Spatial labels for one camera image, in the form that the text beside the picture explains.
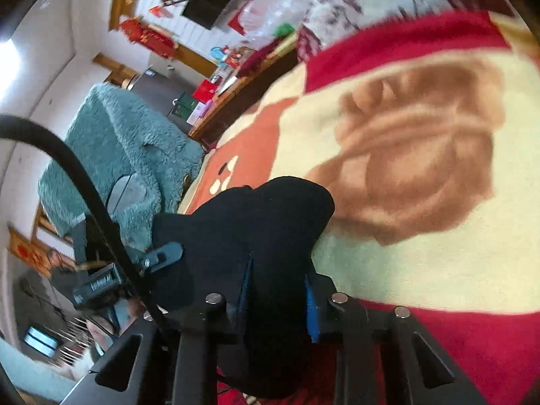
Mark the wooden side table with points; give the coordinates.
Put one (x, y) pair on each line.
(244, 93)

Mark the dark green box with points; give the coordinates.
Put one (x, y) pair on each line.
(183, 106)

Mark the black pants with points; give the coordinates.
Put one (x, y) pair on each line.
(276, 226)

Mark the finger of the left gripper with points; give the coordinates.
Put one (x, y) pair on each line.
(160, 258)

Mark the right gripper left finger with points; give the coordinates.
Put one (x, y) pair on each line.
(211, 346)

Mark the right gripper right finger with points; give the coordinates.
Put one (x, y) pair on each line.
(369, 369)

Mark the white plastic bag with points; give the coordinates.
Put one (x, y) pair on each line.
(263, 20)

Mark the red hanging knot ornament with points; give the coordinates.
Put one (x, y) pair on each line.
(139, 32)

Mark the grey refrigerator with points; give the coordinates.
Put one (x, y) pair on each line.
(158, 92)

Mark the red gift box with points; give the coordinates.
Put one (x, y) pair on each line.
(206, 91)

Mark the teal fluffy chair cover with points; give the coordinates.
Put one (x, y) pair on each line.
(115, 134)

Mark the red orange cartoon blanket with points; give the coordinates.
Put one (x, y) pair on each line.
(426, 134)

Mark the dark red folded cloth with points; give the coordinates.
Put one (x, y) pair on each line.
(259, 59)

